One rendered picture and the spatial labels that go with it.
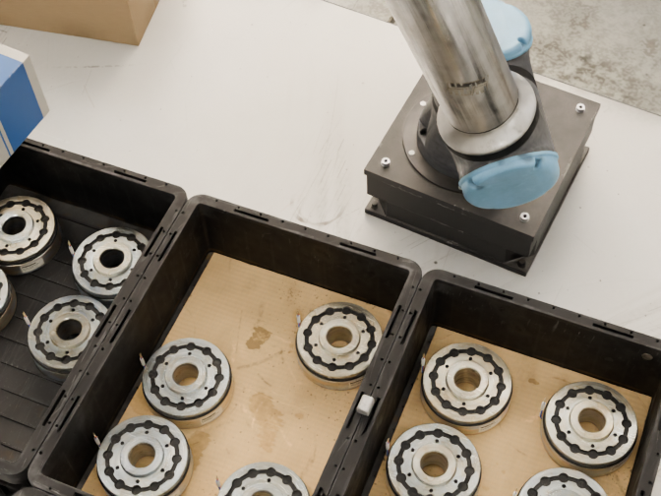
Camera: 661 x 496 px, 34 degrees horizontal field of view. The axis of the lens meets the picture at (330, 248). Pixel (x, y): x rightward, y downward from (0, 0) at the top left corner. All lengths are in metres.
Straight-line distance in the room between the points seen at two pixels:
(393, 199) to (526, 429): 0.41
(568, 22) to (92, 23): 1.41
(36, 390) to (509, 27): 0.71
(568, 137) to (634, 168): 0.16
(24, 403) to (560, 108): 0.82
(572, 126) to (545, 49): 1.24
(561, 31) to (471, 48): 1.73
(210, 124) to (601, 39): 1.38
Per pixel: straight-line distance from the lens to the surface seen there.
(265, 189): 1.62
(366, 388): 1.18
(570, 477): 1.23
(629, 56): 2.82
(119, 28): 1.83
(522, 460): 1.26
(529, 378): 1.31
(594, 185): 1.64
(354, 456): 1.15
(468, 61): 1.14
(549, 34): 2.84
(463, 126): 1.23
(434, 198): 1.48
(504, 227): 1.47
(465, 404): 1.25
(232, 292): 1.37
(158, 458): 1.24
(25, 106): 1.26
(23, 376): 1.37
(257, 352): 1.32
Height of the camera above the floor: 1.98
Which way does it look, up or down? 56 degrees down
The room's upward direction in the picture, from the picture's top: 4 degrees counter-clockwise
